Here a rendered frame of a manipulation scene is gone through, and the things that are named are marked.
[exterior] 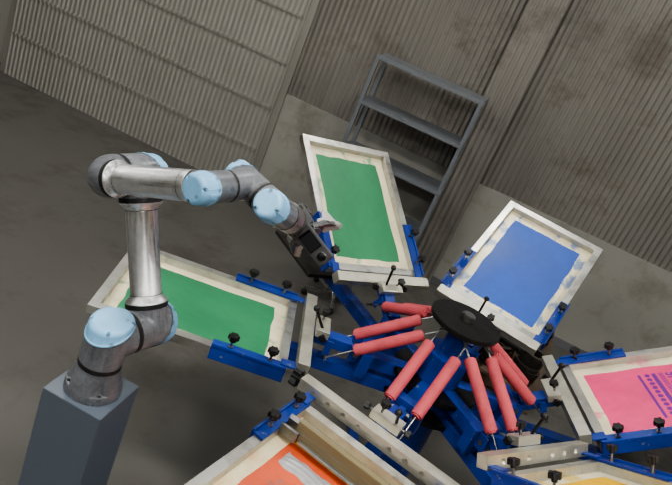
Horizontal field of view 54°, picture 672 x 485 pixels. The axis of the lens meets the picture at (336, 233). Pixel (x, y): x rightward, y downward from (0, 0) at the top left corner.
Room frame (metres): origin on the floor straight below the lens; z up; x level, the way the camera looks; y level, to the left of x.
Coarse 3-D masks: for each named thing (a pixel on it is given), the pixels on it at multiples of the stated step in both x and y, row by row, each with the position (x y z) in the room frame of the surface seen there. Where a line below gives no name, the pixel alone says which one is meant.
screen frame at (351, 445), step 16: (304, 416) 1.97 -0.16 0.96; (320, 416) 1.97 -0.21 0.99; (336, 432) 1.92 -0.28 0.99; (240, 448) 1.66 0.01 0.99; (256, 448) 1.71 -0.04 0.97; (352, 448) 1.89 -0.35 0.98; (224, 464) 1.57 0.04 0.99; (368, 464) 1.86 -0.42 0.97; (384, 464) 1.86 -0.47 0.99; (192, 480) 1.46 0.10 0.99; (208, 480) 1.48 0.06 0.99; (400, 480) 1.82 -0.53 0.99
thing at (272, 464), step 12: (288, 444) 1.80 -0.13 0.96; (276, 456) 1.73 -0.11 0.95; (300, 456) 1.77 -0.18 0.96; (264, 468) 1.66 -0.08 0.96; (276, 468) 1.68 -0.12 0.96; (312, 468) 1.74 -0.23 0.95; (324, 468) 1.76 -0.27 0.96; (252, 480) 1.59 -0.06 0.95; (264, 480) 1.61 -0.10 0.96; (288, 480) 1.65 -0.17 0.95; (300, 480) 1.67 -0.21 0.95; (336, 480) 1.73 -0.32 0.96
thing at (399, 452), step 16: (304, 384) 2.06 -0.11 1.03; (320, 384) 2.08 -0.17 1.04; (320, 400) 2.03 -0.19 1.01; (336, 400) 2.02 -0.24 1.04; (336, 416) 2.00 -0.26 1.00; (352, 416) 1.98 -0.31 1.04; (368, 432) 1.95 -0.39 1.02; (384, 432) 1.96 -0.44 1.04; (384, 448) 1.92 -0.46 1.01; (400, 448) 1.91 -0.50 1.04; (400, 464) 1.89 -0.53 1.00; (416, 464) 1.87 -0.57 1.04; (432, 464) 1.90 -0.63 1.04; (432, 480) 1.84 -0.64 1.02; (448, 480) 1.85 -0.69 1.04
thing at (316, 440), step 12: (300, 432) 1.80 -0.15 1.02; (312, 432) 1.79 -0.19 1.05; (312, 444) 1.78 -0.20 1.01; (324, 444) 1.77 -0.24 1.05; (336, 444) 1.77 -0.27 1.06; (324, 456) 1.76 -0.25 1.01; (336, 456) 1.74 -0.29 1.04; (348, 456) 1.74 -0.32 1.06; (336, 468) 1.74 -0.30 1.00; (348, 468) 1.72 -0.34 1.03; (360, 468) 1.71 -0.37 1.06; (360, 480) 1.70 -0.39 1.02; (372, 480) 1.69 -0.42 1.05; (384, 480) 1.70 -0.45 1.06
